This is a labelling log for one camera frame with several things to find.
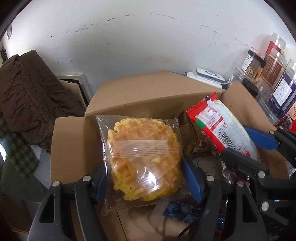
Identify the white device on table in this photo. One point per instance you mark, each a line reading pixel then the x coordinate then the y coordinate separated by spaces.
pixel 208 77

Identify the red gold snack bag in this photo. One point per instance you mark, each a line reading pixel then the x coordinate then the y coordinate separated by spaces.
pixel 228 179

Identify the plaid green cloth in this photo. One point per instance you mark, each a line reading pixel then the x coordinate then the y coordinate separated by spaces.
pixel 18 151

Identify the brown jacket on chair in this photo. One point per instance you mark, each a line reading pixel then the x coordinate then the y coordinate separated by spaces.
pixel 32 98

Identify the brown label jar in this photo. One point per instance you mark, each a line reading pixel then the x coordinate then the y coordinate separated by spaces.
pixel 274 66

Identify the wall picture frame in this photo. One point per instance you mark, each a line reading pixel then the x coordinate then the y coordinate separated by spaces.
pixel 9 32

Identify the waffle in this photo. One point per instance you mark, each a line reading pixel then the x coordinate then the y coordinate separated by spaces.
pixel 142 157

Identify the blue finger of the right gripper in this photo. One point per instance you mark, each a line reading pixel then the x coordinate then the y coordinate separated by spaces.
pixel 263 185
pixel 282 140

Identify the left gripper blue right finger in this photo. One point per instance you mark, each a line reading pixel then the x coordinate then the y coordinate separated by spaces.
pixel 207 191

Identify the blue cookie tube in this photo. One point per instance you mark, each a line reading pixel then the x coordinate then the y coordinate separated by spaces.
pixel 182 212

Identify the nutritious cereal bag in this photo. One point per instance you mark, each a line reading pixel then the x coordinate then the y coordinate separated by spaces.
pixel 200 143

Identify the brown cardboard box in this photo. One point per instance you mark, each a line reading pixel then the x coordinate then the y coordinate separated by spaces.
pixel 77 149

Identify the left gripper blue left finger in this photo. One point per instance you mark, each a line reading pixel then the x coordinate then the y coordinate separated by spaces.
pixel 89 191

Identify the red white snack packet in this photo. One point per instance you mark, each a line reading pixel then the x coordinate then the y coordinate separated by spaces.
pixel 221 126

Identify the black label nut jar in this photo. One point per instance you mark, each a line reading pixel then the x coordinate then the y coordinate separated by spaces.
pixel 253 63

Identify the clear jar brown contents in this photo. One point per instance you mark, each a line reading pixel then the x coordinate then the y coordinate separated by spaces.
pixel 248 82

